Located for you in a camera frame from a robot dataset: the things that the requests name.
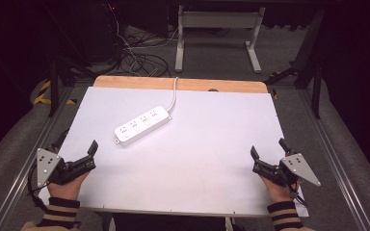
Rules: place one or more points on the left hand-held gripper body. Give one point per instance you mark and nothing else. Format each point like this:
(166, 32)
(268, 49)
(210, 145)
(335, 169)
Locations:
(46, 162)

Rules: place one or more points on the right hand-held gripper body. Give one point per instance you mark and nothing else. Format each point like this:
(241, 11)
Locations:
(297, 166)

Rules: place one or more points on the person's right hand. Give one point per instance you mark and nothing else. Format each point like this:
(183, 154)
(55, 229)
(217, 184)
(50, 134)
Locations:
(277, 192)

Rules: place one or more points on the person's left hand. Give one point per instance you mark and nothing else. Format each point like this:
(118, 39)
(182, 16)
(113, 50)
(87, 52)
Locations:
(65, 189)

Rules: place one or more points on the yellow black hazard tape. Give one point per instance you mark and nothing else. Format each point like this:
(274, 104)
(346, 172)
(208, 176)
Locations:
(41, 94)

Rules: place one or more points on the white power strip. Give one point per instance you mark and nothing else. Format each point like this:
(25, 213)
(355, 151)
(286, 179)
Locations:
(143, 125)

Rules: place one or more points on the black metal stand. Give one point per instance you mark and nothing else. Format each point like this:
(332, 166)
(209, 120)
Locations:
(54, 86)
(316, 89)

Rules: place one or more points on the white board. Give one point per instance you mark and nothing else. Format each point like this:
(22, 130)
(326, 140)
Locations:
(186, 160)

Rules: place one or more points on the wooden table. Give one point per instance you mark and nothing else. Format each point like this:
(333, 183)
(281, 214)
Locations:
(135, 82)

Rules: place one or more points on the person's dark clothed lap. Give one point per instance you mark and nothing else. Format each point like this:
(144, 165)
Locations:
(170, 223)

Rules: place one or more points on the aluminium floor rail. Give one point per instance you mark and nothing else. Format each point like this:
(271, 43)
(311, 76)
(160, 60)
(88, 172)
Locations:
(340, 166)
(22, 173)

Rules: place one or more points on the grey metal desk frame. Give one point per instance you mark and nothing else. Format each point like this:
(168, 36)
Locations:
(218, 20)

